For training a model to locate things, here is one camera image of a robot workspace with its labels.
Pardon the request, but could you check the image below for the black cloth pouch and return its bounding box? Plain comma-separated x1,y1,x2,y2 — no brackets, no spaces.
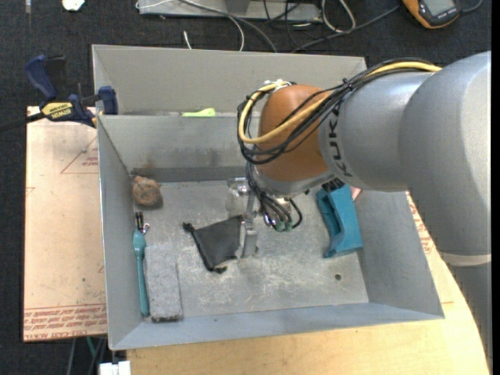
182,214,245,275

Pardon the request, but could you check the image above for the grey metal bin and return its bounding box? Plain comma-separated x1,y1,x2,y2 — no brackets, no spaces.
91,44,445,352

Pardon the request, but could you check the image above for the grey flat block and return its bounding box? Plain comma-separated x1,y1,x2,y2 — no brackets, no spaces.
145,245,184,323

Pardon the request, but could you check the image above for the teal plastic holder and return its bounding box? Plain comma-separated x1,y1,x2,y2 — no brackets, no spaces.
315,184,364,259

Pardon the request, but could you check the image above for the teal plastic spoon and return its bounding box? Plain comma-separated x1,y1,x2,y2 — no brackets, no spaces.
132,227,152,318

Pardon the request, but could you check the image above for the small black tool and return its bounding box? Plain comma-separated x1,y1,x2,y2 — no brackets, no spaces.
134,210,150,234

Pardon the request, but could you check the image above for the brown rock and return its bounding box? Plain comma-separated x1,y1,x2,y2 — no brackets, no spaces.
131,174,164,209

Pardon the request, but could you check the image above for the lime green flat thing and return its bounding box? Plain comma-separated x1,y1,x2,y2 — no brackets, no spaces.
180,107,217,118

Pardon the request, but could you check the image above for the brown cardboard board, red print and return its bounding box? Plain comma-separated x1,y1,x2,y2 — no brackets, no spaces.
23,105,435,344

